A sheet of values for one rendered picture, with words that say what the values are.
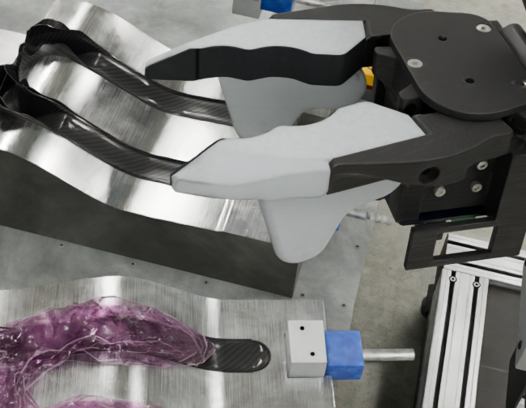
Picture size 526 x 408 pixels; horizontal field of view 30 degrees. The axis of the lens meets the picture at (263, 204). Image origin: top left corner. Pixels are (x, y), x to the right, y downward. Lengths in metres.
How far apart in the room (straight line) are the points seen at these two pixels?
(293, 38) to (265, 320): 0.66
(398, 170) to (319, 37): 0.08
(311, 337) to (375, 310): 1.12
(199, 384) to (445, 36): 0.63
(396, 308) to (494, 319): 0.29
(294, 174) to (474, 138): 0.07
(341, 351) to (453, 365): 0.81
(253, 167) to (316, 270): 0.81
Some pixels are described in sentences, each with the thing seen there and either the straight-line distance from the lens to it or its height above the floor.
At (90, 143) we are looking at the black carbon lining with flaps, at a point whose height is 0.90.
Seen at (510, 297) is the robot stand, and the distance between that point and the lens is 1.95.
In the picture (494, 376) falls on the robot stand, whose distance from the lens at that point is 1.84.
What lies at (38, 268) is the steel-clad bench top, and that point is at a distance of 1.16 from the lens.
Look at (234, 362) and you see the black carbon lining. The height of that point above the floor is 0.85.
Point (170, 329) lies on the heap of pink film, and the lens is 0.98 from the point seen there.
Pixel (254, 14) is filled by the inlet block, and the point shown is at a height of 0.91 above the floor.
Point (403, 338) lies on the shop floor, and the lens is 2.10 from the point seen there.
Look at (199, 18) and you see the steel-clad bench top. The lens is 1.46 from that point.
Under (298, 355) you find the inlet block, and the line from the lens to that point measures 0.99.
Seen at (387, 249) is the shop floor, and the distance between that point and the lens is 2.23.
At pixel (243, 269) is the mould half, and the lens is 1.11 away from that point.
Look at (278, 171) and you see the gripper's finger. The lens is 0.35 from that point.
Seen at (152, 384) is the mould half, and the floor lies 0.89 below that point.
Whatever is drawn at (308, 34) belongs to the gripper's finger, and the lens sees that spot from 0.42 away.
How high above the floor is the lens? 1.72
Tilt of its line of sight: 50 degrees down
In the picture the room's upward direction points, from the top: 7 degrees clockwise
